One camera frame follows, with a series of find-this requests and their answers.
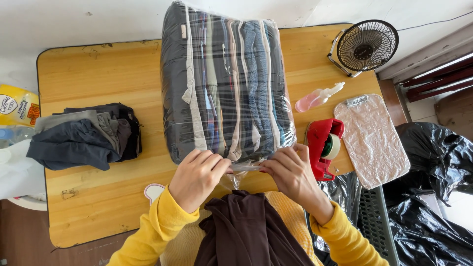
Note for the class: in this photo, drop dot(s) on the person's left hand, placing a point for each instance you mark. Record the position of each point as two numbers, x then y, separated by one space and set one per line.
196 180

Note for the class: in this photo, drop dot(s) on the person's right hand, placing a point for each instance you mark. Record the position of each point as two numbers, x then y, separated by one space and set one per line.
293 173

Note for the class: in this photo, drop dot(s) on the person's left fingers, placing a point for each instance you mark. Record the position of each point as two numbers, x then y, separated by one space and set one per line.
210 160

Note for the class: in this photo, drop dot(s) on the person's right fingers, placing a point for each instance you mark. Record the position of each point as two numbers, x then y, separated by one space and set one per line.
282 160

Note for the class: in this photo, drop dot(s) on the plastic-wrapped bundle of clothes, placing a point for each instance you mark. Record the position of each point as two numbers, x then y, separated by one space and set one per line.
225 85

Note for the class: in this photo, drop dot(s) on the red tape dispenser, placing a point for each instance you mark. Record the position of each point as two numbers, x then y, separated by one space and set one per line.
321 147

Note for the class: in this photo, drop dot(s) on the white sticker with pink edge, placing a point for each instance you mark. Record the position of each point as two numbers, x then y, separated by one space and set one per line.
153 192

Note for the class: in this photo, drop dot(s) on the pink spray bottle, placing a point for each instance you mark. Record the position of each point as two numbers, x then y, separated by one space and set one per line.
317 98

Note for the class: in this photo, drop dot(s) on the brown scarf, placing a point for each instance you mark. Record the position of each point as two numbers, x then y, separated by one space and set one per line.
245 231

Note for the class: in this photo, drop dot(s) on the plastic-wrapped clipboard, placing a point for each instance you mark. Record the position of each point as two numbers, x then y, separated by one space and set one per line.
371 142

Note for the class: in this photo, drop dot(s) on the grey plastic basket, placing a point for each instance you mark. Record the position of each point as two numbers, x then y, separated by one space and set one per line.
375 221

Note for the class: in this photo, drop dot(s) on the pile of dark folded clothes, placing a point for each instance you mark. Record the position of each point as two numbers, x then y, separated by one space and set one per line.
87 135

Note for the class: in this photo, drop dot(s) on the small black desk fan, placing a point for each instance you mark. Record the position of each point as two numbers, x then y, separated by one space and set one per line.
364 46

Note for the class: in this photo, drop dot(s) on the black plastic garbage bag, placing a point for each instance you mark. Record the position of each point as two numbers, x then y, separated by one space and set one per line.
432 173

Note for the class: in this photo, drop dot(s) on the dark red wooden furniture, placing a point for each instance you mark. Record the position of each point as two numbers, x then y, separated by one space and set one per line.
439 79

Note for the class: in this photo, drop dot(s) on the white plastic basin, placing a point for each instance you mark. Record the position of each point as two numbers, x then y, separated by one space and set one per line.
27 202

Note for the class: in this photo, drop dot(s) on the white plastic bag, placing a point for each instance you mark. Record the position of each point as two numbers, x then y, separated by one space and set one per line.
18 170

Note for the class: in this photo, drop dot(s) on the clear plastic bottle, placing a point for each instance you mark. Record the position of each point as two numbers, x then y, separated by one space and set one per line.
14 135

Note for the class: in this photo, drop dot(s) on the yellow detergent pouch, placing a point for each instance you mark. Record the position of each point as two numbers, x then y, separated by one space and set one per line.
16 105

